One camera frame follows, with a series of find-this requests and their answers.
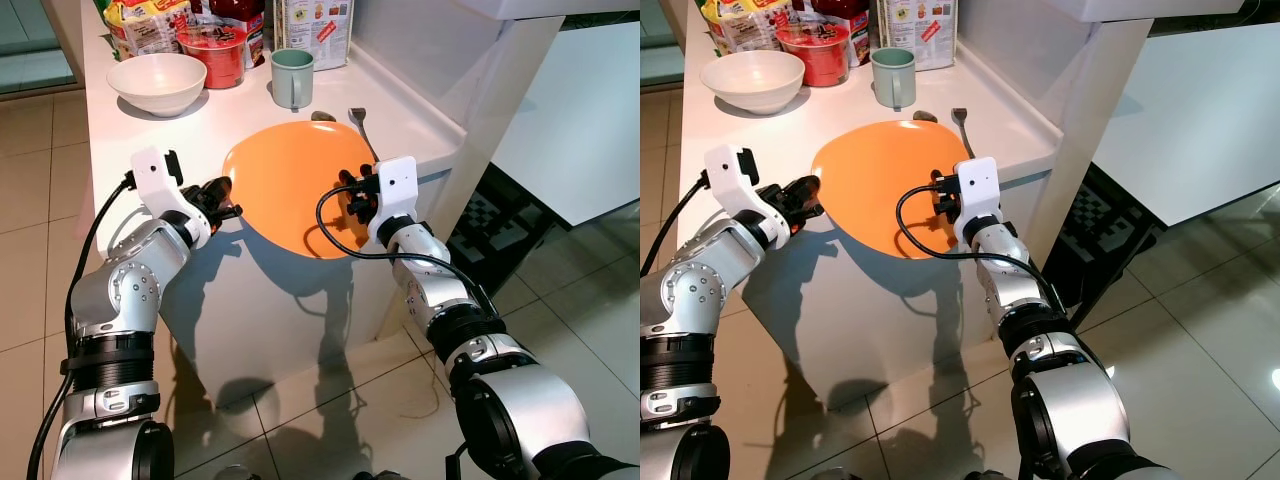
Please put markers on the orange plate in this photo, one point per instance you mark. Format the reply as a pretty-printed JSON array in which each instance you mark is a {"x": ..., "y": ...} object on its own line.
[
  {"x": 870, "y": 190},
  {"x": 280, "y": 190}
]

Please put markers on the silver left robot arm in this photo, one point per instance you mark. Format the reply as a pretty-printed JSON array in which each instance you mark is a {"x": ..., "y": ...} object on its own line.
[
  {"x": 130, "y": 290},
  {"x": 700, "y": 290}
]

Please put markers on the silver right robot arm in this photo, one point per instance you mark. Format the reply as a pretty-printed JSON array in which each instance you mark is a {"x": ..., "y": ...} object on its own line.
[
  {"x": 1090, "y": 400},
  {"x": 520, "y": 400}
]

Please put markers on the metal fork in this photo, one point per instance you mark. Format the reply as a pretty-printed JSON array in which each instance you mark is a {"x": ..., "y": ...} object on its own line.
[
  {"x": 960, "y": 115},
  {"x": 358, "y": 116}
]

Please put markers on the metal spoon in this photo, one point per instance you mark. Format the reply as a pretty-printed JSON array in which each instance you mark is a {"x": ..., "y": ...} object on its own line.
[
  {"x": 322, "y": 116},
  {"x": 925, "y": 116}
]

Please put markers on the white ceramic bowl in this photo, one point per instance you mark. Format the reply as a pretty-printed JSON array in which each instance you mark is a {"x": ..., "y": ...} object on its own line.
[
  {"x": 750, "y": 80},
  {"x": 155, "y": 85}
]

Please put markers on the red plastic container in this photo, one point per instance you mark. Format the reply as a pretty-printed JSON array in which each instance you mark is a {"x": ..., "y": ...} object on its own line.
[
  {"x": 820, "y": 58},
  {"x": 220, "y": 60}
]

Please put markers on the pale green mug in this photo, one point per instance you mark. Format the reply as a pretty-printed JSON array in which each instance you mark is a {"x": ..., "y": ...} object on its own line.
[
  {"x": 295, "y": 75},
  {"x": 895, "y": 75}
]

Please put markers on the white printed carton box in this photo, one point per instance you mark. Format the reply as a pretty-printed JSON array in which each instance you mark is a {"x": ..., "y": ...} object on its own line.
[
  {"x": 315, "y": 30},
  {"x": 918, "y": 30}
]

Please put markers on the yellow red snack bag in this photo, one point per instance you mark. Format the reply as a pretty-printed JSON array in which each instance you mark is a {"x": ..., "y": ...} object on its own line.
[
  {"x": 150, "y": 25},
  {"x": 745, "y": 25}
]

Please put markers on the dark red jar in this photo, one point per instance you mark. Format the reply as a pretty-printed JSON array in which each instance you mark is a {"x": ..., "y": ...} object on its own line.
[
  {"x": 845, "y": 10},
  {"x": 245, "y": 12}
]

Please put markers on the white table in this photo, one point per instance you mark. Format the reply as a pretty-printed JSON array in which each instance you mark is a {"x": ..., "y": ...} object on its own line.
[
  {"x": 1190, "y": 120},
  {"x": 580, "y": 120}
]

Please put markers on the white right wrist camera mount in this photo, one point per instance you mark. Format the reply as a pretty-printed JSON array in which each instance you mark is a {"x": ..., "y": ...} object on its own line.
[
  {"x": 395, "y": 185},
  {"x": 980, "y": 185}
]

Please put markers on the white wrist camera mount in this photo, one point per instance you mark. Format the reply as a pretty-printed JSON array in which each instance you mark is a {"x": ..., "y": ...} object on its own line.
[
  {"x": 730, "y": 180},
  {"x": 980, "y": 185},
  {"x": 155, "y": 185},
  {"x": 395, "y": 185}
]

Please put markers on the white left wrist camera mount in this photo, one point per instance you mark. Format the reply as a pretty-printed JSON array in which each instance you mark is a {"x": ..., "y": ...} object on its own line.
[
  {"x": 730, "y": 180},
  {"x": 155, "y": 185}
]

